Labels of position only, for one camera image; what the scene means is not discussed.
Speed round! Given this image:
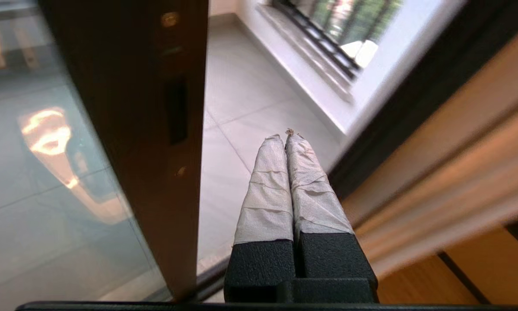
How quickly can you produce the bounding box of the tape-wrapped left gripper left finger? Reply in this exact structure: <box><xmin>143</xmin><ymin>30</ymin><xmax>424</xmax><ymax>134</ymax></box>
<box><xmin>224</xmin><ymin>134</ymin><xmax>297</xmax><ymax>303</ymax></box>

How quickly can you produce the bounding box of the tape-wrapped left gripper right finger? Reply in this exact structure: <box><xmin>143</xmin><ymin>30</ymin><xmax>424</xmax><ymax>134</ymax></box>
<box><xmin>285</xmin><ymin>129</ymin><xmax>378</xmax><ymax>283</ymax></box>

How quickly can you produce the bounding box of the brown sliding door with lock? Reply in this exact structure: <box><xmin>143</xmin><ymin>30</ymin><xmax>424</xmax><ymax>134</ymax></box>
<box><xmin>0</xmin><ymin>0</ymin><xmax>210</xmax><ymax>303</ymax></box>

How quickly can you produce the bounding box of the short grey stone window sill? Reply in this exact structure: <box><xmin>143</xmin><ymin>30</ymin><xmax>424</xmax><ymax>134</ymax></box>
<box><xmin>257</xmin><ymin>2</ymin><xmax>356</xmax><ymax>104</ymax></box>

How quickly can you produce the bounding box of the short black window railing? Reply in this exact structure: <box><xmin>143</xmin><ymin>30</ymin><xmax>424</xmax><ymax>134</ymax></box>
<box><xmin>272</xmin><ymin>0</ymin><xmax>404</xmax><ymax>80</ymax></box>

